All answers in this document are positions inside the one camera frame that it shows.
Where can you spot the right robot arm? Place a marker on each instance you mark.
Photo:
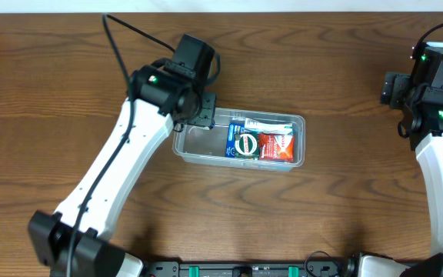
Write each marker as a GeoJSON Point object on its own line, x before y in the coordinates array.
{"type": "Point", "coordinates": [419, 97]}

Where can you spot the red Panadol ActiFast box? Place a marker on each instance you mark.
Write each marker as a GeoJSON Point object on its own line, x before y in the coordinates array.
{"type": "Point", "coordinates": [278, 148]}

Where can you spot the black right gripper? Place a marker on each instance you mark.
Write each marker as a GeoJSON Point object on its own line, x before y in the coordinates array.
{"type": "Point", "coordinates": [396, 89]}

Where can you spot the white green medicine box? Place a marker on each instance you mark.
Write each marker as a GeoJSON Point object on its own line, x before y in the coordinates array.
{"type": "Point", "coordinates": [252, 125]}

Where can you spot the clear plastic container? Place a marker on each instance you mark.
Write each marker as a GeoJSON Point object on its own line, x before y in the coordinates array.
{"type": "Point", "coordinates": [208, 147]}

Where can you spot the green Zam-Buk box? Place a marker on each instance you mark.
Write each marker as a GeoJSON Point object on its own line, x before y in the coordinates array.
{"type": "Point", "coordinates": [247, 146]}

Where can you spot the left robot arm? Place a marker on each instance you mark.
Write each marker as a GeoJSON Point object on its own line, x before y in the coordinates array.
{"type": "Point", "coordinates": [75, 239]}

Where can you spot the blue KoolFever box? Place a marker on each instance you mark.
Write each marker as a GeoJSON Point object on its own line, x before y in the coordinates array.
{"type": "Point", "coordinates": [234, 128]}

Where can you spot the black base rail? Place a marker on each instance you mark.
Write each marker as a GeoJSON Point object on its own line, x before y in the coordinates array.
{"type": "Point", "coordinates": [319, 267]}

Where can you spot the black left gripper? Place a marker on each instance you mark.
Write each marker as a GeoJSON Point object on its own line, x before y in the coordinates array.
{"type": "Point", "coordinates": [200, 110]}

